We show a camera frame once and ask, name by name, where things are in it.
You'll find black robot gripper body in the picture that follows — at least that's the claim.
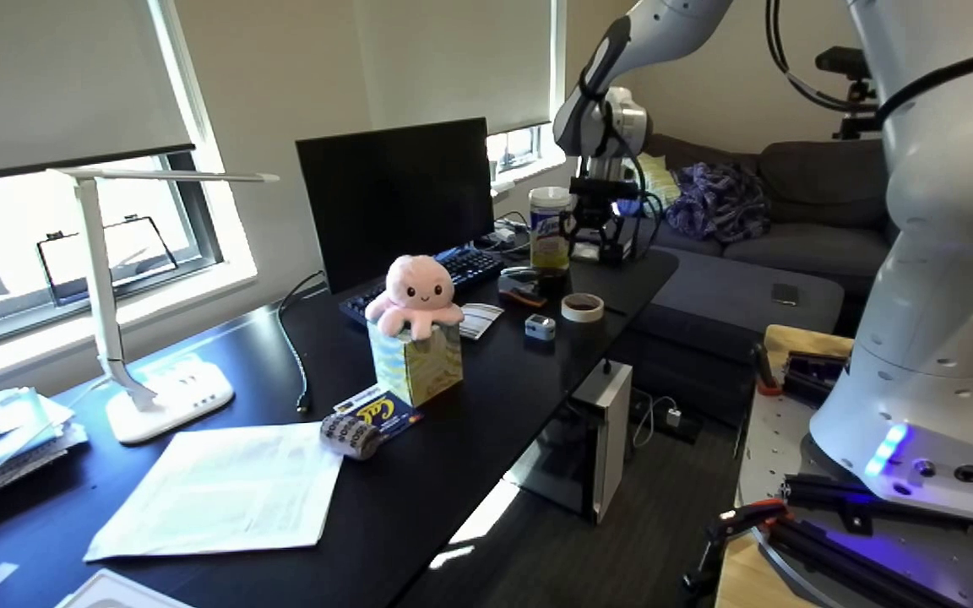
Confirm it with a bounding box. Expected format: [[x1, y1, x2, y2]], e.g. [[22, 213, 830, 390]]
[[572, 155, 645, 268]]

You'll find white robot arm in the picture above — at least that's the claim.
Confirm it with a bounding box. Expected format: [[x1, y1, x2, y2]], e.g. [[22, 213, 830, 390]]
[[808, 0, 973, 520]]

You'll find white wipes canister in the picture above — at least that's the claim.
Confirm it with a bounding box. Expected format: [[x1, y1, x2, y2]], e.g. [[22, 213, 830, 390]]
[[527, 187, 575, 273]]

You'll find small blue white device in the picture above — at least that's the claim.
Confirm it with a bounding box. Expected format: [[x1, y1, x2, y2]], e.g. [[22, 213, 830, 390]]
[[522, 313, 557, 346]]

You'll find purple blanket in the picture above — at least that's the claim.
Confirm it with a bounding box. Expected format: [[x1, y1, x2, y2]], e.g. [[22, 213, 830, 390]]
[[666, 161, 765, 246]]

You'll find grey sofa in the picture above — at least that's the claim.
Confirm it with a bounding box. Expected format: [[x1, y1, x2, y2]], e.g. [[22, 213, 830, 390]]
[[618, 136, 895, 425]]

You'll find black computer monitor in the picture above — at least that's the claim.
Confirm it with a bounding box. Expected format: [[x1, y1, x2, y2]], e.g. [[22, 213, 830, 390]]
[[296, 119, 493, 292]]

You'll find pink plush octopus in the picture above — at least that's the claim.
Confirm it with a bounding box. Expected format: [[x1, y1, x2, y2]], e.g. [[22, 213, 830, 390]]
[[363, 252, 462, 342]]

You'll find yellow green cardboard box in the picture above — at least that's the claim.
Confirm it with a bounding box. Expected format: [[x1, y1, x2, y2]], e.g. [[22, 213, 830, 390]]
[[368, 323, 462, 404]]

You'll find grey desktop computer tower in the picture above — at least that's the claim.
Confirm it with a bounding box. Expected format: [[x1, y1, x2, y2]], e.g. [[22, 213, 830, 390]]
[[509, 359, 633, 523]]

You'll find blue battery pack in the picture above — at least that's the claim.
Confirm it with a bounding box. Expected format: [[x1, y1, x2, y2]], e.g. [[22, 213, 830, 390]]
[[319, 384, 419, 458]]

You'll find white paper sheet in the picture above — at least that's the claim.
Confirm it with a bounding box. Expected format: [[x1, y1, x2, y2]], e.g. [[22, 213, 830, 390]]
[[87, 422, 340, 561]]

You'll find white desk lamp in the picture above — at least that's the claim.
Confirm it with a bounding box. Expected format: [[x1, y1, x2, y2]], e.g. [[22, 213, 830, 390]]
[[47, 167, 282, 446]]

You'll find stack of blue papers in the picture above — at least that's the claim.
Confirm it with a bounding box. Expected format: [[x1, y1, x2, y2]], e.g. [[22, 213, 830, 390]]
[[0, 390, 87, 490]]

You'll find black camera on tripod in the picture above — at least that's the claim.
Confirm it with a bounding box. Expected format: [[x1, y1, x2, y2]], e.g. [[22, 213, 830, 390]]
[[814, 46, 877, 139]]

